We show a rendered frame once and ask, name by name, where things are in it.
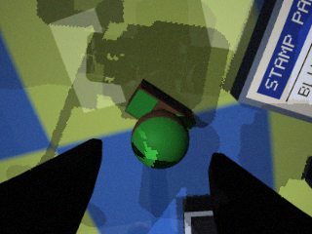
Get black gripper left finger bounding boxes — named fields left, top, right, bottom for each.
left=0, top=139, right=102, bottom=234

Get dark grey flat bar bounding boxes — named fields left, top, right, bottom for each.
left=305, top=159, right=312, bottom=188

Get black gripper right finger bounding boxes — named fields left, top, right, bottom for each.
left=208, top=153, right=312, bottom=234

